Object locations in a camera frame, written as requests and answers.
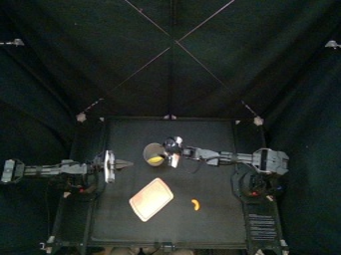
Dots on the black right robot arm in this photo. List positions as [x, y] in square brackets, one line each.
[239, 157]

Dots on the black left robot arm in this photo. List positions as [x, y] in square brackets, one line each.
[48, 170]

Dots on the pink rectangular tray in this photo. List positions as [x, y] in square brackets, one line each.
[151, 199]

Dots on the orange curved toy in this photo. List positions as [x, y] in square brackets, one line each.
[195, 204]

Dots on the yellow toy banana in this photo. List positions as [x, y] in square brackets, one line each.
[155, 160]

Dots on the metal frame bracket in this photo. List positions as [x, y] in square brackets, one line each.
[332, 44]
[15, 42]

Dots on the grey bowl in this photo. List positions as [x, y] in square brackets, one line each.
[152, 151]

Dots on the metal corner bracket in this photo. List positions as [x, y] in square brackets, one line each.
[169, 117]
[258, 121]
[80, 117]

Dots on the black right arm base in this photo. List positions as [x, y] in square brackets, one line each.
[254, 186]

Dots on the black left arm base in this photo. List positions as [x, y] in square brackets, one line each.
[82, 187]

